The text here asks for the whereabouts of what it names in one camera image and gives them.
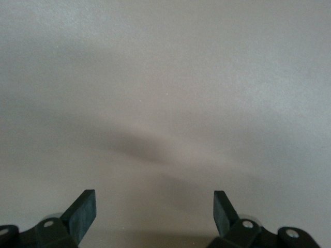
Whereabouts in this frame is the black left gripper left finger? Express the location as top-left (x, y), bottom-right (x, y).
top-left (0, 189), bottom-right (97, 248)

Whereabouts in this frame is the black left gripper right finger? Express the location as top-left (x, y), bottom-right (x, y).
top-left (208, 190), bottom-right (321, 248)

